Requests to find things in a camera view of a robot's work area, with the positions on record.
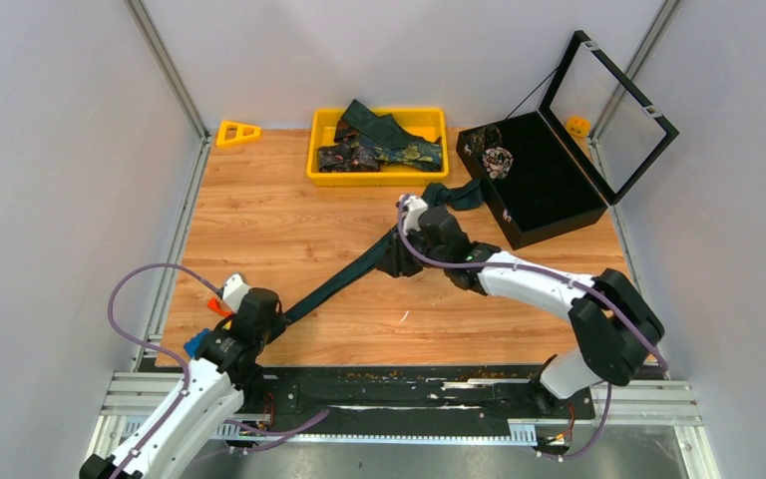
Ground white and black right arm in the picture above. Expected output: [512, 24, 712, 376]
[381, 195, 665, 417]

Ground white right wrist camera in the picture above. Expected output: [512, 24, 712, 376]
[399, 195, 429, 236]

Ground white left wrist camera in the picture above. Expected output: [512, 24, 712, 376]
[220, 272, 251, 312]

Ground rolled dark tie in box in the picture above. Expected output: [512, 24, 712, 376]
[464, 124, 503, 165]

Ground yellow round toy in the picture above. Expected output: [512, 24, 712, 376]
[565, 116, 591, 139]

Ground dark green tie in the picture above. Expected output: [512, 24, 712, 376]
[333, 100, 442, 154]
[284, 179, 485, 326]

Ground yellow triangle toy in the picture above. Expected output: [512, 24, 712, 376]
[215, 120, 262, 149]

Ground orange toy piece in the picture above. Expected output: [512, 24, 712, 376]
[206, 297, 233, 318]

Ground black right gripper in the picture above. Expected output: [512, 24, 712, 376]
[376, 224, 448, 279]

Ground yellow plastic bin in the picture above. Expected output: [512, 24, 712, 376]
[305, 107, 451, 187]

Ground blue floral tie in bin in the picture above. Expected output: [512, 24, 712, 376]
[351, 137, 443, 173]

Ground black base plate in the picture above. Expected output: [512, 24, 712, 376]
[233, 364, 595, 438]

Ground rolled floral tie in box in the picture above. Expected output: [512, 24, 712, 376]
[482, 147, 515, 180]

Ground colourful toy brick block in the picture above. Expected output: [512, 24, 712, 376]
[183, 328, 210, 359]

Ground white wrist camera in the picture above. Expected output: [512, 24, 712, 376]
[399, 195, 429, 236]
[220, 272, 251, 312]

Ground dark patterned tie in bin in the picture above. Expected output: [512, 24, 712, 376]
[317, 144, 380, 173]

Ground black gift box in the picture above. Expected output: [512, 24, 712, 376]
[456, 30, 679, 249]

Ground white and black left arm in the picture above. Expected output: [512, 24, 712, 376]
[79, 285, 285, 478]

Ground aluminium rail frame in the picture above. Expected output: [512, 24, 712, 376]
[81, 365, 719, 478]

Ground dark green tie in bin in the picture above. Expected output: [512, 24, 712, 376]
[333, 100, 442, 154]

